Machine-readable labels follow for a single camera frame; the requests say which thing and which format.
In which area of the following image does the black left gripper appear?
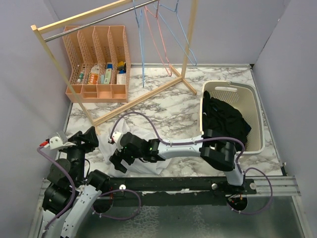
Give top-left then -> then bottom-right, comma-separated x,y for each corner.
64,125 -> 99,183

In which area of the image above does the white t shirt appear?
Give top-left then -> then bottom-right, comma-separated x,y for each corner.
98,119 -> 170,177

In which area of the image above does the pink clothes hanger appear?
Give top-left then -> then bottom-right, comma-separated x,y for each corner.
144,0 -> 172,76

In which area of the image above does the black t shirt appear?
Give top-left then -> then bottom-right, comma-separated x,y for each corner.
202,91 -> 252,145

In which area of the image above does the blue hanger with white shirt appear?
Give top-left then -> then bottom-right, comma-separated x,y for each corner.
132,0 -> 145,87

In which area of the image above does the light blue clothes hanger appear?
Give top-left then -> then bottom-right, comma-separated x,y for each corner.
153,0 -> 198,67

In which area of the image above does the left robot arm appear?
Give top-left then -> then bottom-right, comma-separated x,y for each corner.
37,126 -> 110,238

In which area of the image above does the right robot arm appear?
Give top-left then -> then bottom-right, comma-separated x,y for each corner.
108,129 -> 246,194

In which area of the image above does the pink plastic organizer basket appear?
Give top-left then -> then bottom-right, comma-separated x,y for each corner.
62,25 -> 131,103

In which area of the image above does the wooden clothes rack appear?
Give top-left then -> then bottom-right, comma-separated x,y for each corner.
31,0 -> 197,127

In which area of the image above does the cream laundry basket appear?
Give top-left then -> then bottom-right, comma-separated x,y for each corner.
202,80 -> 265,155

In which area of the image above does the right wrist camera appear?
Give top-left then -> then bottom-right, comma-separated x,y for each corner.
108,131 -> 123,151

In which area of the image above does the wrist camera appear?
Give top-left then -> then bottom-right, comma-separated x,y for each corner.
108,131 -> 123,151
49,131 -> 75,150

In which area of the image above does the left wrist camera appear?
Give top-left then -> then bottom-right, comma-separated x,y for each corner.
49,131 -> 75,150

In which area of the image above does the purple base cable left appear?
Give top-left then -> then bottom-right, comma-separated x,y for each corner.
91,188 -> 142,221

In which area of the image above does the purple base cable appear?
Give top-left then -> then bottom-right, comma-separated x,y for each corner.
230,167 -> 274,216
91,188 -> 142,221

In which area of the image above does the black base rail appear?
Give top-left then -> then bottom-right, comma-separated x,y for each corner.
108,177 -> 257,207

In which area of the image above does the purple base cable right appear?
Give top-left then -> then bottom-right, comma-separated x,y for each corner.
230,167 -> 274,216

